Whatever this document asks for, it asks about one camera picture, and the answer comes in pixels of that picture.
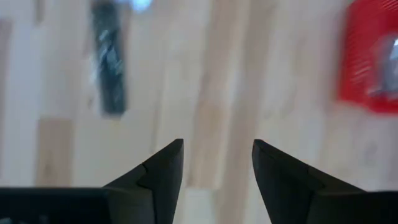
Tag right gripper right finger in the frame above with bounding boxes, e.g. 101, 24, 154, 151
251, 138, 398, 224

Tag black comb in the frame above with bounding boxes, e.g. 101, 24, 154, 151
88, 0, 129, 118

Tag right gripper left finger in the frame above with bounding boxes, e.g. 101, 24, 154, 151
0, 138, 185, 224

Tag red plastic basket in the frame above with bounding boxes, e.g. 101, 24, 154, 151
337, 0, 398, 114

